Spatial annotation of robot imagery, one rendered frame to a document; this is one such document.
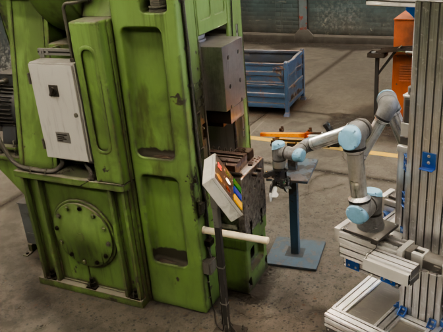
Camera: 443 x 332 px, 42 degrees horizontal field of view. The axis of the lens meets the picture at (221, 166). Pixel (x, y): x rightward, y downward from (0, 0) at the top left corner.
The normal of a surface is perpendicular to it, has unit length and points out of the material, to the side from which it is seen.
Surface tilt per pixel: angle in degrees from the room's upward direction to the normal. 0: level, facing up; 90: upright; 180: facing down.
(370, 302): 0
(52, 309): 0
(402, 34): 90
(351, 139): 82
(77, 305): 0
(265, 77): 89
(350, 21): 89
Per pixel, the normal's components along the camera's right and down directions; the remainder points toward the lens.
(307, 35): -0.49, 0.39
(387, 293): -0.08, -0.91
